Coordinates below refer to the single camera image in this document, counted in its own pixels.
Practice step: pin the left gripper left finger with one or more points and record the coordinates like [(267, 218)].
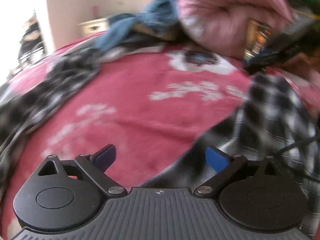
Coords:
[(93, 167)]

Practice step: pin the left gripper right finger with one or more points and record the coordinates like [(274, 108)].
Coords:
[(225, 166)]

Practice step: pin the black white plaid shirt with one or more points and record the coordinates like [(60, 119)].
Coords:
[(272, 121)]

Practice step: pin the person's right hand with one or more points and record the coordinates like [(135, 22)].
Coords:
[(303, 65)]

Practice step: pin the pink floral bed blanket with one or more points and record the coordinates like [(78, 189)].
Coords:
[(152, 107)]

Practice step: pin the pink quilted comforter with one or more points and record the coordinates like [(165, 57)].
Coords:
[(221, 25)]

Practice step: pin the black white plaid garment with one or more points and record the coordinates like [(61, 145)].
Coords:
[(25, 112)]

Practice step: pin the blue denim jeans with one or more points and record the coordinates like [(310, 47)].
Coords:
[(159, 20)]

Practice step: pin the white bedside cabinet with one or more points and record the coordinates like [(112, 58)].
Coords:
[(94, 26)]

